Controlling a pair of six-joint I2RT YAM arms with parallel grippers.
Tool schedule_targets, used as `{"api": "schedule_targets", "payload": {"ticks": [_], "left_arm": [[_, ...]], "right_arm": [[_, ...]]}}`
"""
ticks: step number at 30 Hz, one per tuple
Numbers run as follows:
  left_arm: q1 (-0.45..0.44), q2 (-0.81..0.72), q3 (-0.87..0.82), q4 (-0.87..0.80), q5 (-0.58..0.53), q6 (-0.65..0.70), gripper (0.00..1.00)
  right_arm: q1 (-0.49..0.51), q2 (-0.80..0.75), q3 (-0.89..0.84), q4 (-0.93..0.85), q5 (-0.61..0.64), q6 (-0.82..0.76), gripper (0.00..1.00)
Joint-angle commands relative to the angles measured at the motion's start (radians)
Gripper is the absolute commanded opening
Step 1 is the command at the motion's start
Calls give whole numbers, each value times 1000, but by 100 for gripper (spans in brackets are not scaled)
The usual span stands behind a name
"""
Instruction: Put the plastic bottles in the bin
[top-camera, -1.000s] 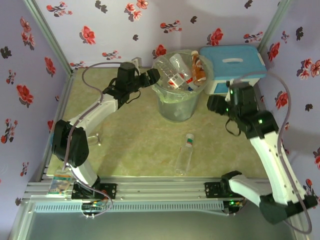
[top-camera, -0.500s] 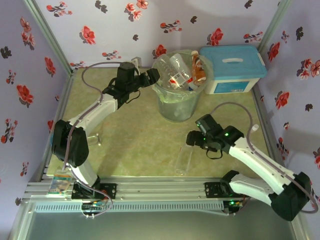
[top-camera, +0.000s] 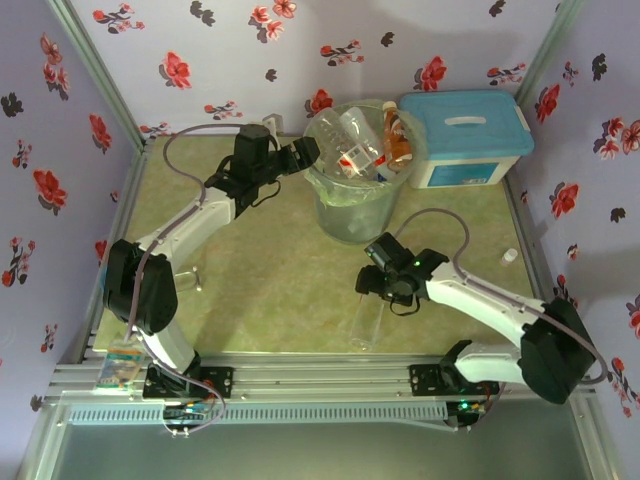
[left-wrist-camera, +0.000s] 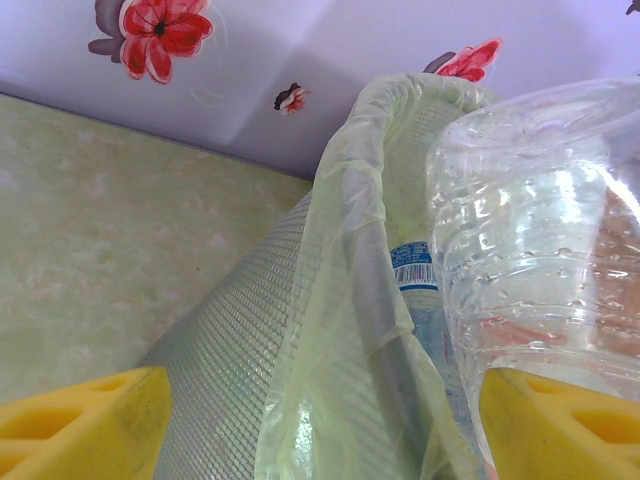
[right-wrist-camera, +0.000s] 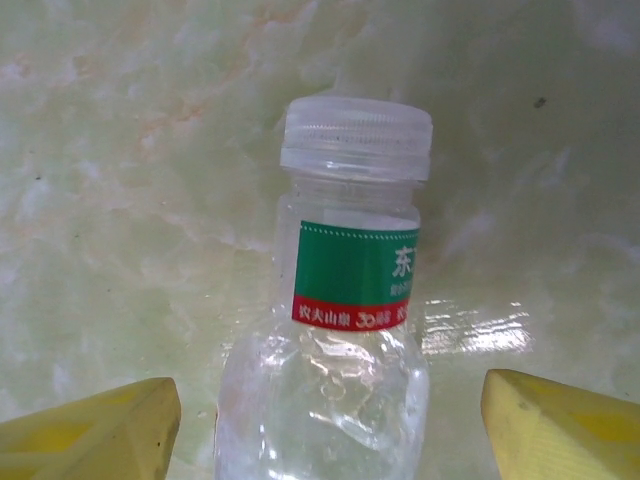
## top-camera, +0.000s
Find clear bottle green red label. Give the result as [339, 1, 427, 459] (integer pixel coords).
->
[349, 294, 386, 351]

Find clear bottle with red cap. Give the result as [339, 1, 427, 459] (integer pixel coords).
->
[338, 106, 397, 182]

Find brown coffee drink bottle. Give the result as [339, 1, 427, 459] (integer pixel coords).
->
[382, 99, 415, 172]

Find pale green bin liner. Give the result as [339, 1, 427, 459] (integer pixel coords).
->
[303, 99, 417, 206]

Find clear plastic bin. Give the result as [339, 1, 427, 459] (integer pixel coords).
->
[303, 99, 417, 246]

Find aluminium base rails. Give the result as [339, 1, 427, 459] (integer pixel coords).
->
[49, 354, 599, 401]

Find white box with blue lid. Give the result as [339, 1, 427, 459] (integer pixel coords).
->
[399, 89, 535, 190]

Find small circuit board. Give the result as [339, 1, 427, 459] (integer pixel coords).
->
[447, 398, 489, 431]
[162, 403, 211, 424]

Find clear packet with blue print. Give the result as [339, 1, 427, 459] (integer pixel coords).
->
[97, 339, 145, 392]

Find left arm grey cable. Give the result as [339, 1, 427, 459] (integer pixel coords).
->
[127, 123, 244, 346]

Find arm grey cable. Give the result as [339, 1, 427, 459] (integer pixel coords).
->
[127, 123, 244, 346]
[392, 208, 610, 431]

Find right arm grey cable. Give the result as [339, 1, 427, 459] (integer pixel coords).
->
[392, 208, 610, 431]

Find grey slotted cable duct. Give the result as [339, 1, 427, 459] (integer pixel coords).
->
[67, 402, 449, 426]

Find aluminium frame post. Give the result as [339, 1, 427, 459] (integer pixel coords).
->
[47, 0, 149, 151]
[514, 0, 586, 101]

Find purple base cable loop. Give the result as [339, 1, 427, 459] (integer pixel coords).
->
[160, 380, 229, 440]

